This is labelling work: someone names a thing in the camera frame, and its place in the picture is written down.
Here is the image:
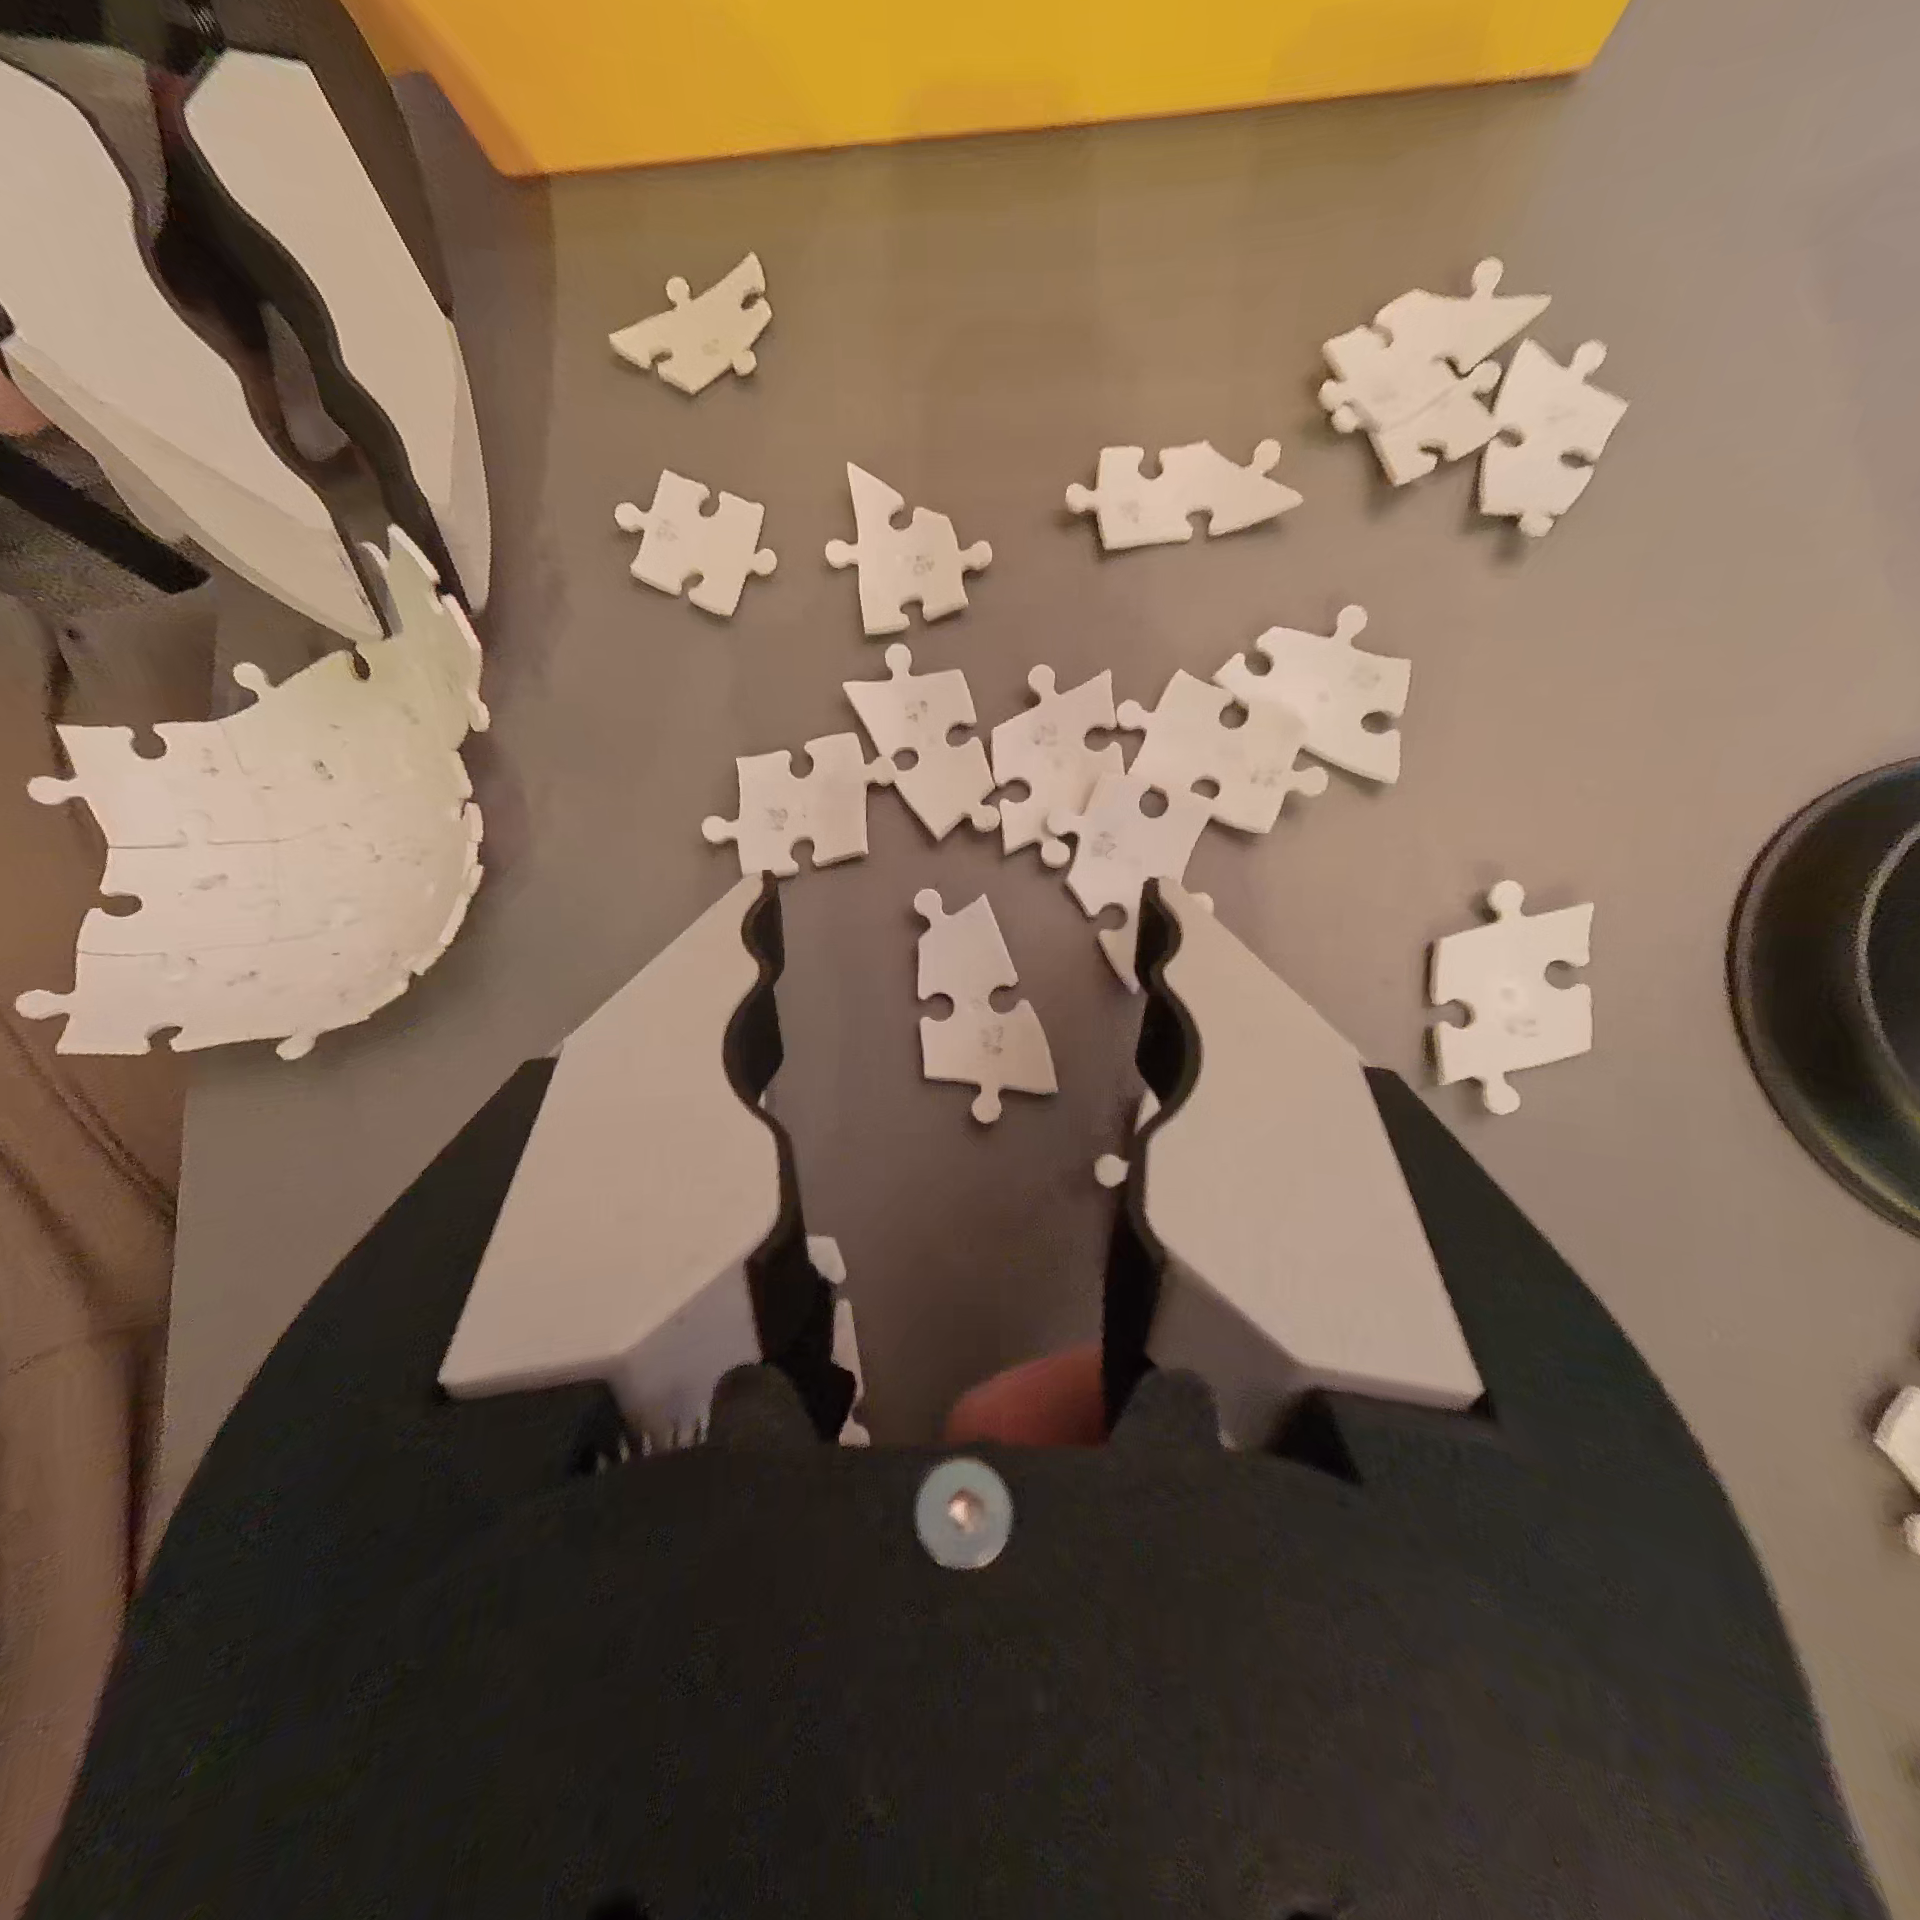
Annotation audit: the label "black puzzle ball stand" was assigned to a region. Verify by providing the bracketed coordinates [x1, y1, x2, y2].
[1726, 762, 1920, 1239]

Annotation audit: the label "yellow plastic bin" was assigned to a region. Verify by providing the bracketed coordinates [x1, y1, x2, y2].
[344, 0, 1636, 181]

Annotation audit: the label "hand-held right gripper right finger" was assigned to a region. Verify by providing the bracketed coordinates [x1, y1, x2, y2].
[1101, 881, 1492, 1448]

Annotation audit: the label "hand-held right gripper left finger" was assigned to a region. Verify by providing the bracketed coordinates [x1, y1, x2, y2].
[438, 872, 874, 1448]

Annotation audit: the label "person's tan trousers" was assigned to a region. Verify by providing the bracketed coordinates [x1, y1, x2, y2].
[0, 631, 188, 1894]

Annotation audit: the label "single white puzzle piece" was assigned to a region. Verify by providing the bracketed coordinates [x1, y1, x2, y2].
[914, 888, 1061, 1129]

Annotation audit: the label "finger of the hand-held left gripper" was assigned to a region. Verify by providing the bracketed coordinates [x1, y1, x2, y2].
[0, 61, 396, 643]
[159, 53, 494, 622]

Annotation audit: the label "joined puzzle ball section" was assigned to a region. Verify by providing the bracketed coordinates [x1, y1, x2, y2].
[15, 524, 492, 1061]

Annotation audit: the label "white puzzle pieces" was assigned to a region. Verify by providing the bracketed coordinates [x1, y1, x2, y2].
[607, 255, 1920, 1553]

